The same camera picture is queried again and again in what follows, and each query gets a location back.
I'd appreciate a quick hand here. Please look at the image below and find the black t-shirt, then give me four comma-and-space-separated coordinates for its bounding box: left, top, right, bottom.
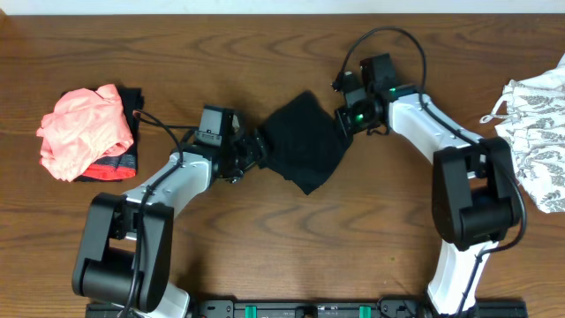
259, 91, 351, 195

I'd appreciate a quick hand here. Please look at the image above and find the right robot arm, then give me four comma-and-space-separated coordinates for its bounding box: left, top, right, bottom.
335, 84, 527, 317

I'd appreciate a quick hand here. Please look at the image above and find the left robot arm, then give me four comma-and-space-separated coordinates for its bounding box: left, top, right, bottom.
72, 131, 267, 314

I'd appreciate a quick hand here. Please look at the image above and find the black red folded garment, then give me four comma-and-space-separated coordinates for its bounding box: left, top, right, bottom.
74, 86, 145, 182

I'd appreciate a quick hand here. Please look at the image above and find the pink crumpled garment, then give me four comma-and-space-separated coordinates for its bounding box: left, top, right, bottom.
36, 84, 136, 181

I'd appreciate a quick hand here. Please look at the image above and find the white patterned garment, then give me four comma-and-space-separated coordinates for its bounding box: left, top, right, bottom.
479, 60, 564, 214

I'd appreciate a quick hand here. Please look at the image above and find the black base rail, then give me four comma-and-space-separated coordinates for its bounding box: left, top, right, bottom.
85, 297, 529, 318

